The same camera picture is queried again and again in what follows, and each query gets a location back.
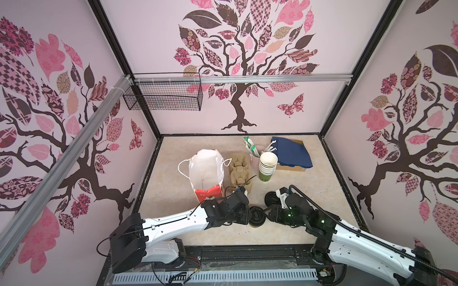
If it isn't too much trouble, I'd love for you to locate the brown cardboard box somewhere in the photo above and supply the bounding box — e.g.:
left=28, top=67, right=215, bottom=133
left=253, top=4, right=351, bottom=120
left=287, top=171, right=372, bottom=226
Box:
left=273, top=138, right=308, bottom=172

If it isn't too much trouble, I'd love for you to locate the white slotted cable duct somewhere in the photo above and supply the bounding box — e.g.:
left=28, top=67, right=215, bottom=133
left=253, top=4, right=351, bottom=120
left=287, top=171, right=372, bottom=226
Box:
left=112, top=269, right=318, bottom=286

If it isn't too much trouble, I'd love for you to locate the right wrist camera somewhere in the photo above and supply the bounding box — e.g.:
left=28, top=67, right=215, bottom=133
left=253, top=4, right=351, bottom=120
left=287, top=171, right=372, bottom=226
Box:
left=275, top=187, right=291, bottom=209

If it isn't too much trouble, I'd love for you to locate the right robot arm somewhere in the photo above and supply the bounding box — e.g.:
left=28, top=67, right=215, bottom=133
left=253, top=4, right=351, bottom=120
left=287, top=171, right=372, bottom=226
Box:
left=264, top=189, right=438, bottom=286

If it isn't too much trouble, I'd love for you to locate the pink straw holder cup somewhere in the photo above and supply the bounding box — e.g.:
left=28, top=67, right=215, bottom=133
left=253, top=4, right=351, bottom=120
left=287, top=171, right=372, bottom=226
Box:
left=250, top=145, right=265, bottom=170

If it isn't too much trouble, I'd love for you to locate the stack of paper cups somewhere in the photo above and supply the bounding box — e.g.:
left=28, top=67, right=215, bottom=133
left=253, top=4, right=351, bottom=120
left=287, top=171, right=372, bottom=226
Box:
left=258, top=152, right=278, bottom=182

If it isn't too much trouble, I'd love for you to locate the aluminium rail back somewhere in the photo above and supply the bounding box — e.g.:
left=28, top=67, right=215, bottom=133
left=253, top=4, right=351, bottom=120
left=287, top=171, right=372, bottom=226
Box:
left=134, top=73, right=353, bottom=84

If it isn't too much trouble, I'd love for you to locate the green wrapped straw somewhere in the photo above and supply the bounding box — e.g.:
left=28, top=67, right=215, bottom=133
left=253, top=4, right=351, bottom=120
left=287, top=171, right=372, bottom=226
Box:
left=243, top=137, right=260, bottom=158

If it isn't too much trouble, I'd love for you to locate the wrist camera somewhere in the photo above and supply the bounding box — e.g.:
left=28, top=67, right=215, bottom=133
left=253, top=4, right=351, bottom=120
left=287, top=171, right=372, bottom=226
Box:
left=232, top=186, right=248, bottom=201
left=275, top=187, right=291, bottom=209

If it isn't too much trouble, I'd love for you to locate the black plastic cup lid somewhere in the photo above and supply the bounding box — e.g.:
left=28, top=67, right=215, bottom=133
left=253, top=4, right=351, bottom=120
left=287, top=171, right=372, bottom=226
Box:
left=249, top=206, right=265, bottom=225

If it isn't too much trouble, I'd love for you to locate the red and white paper bag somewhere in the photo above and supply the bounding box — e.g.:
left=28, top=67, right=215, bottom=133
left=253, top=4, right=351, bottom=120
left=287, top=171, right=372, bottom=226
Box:
left=178, top=149, right=232, bottom=203

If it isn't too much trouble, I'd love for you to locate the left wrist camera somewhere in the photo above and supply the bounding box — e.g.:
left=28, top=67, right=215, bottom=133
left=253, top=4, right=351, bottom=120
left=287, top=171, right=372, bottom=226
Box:
left=232, top=186, right=248, bottom=201

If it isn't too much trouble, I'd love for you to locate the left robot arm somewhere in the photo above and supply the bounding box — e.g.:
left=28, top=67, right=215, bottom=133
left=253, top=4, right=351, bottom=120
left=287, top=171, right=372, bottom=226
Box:
left=109, top=187, right=249, bottom=274

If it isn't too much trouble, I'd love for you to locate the black wire basket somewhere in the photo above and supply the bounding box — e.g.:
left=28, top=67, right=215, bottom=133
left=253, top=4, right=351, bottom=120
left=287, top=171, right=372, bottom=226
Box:
left=123, top=71, right=203, bottom=112

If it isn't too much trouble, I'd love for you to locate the aluminium rail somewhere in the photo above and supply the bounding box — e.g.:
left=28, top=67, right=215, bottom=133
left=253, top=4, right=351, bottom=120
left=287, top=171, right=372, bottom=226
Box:
left=1, top=75, right=131, bottom=267
left=134, top=73, right=353, bottom=84

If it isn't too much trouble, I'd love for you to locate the aluminium rail left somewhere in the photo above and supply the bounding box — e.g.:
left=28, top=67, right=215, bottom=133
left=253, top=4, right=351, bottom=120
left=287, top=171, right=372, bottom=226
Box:
left=1, top=75, right=131, bottom=267

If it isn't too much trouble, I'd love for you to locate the dark blue napkin stack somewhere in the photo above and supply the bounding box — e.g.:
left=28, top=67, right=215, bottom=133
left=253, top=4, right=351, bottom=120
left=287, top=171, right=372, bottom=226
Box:
left=270, top=136, right=314, bottom=169

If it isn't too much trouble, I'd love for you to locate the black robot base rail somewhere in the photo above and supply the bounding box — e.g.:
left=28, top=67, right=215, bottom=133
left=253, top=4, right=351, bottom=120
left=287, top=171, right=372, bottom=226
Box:
left=109, top=244, right=326, bottom=274

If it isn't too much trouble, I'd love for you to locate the brown pulp cup carrier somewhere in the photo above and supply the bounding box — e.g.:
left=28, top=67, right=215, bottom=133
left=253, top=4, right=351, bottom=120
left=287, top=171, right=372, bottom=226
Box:
left=229, top=153, right=253, bottom=194

